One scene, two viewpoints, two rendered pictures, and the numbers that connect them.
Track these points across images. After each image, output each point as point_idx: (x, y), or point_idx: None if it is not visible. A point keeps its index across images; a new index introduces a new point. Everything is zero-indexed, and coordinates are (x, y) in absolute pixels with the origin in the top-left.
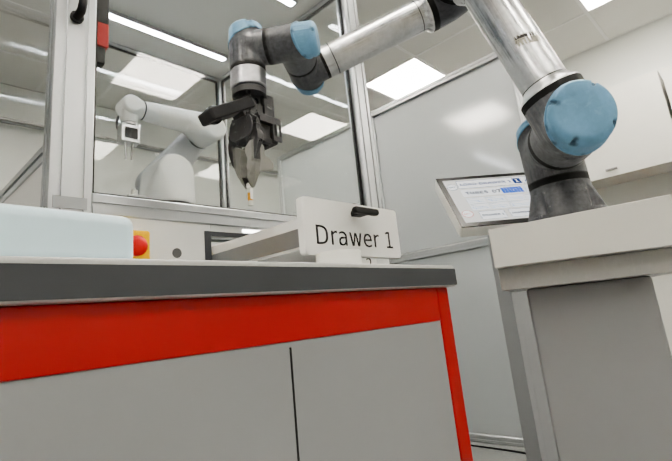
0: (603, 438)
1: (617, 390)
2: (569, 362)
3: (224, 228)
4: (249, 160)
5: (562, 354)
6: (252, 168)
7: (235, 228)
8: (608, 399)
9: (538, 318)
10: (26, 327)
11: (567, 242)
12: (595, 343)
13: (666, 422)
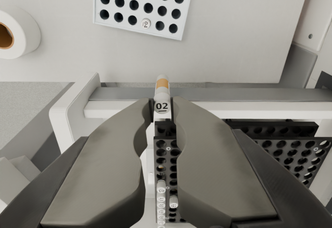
0: (48, 120)
1: (28, 135)
2: (36, 140)
3: None
4: (120, 132)
5: (35, 142)
6: (116, 114)
7: None
8: (34, 132)
9: (31, 155)
10: None
11: None
12: (18, 150)
13: (23, 131)
